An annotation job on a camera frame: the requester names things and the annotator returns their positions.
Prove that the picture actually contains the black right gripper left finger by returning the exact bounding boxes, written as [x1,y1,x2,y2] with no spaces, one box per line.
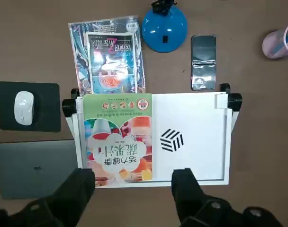
[0,168,96,227]

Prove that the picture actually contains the white computer mouse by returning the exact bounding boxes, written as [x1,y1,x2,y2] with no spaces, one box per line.
[14,91,35,126]

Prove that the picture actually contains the grey laptop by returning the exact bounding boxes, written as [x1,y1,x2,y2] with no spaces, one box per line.
[0,139,78,200]

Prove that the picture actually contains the green cover recipe book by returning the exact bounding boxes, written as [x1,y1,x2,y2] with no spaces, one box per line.
[82,93,153,183]

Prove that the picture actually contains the large wrapped comic magazine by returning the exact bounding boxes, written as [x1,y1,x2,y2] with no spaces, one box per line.
[68,15,147,95]

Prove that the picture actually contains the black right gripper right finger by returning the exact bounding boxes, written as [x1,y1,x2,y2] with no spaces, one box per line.
[171,168,284,227]

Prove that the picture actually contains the black mouse pad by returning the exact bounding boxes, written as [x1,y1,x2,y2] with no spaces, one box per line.
[0,81,62,132]

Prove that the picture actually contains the small blue orange comic book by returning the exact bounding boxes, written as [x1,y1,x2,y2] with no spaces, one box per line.
[86,32,139,94]

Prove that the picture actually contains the blue desk lamp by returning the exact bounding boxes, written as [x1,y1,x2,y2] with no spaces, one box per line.
[141,0,189,53]

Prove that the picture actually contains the black folding phone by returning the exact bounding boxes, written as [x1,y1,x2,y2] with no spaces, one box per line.
[190,35,217,91]

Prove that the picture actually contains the pink mesh pen cup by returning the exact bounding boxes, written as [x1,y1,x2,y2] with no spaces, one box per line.
[261,20,288,60]

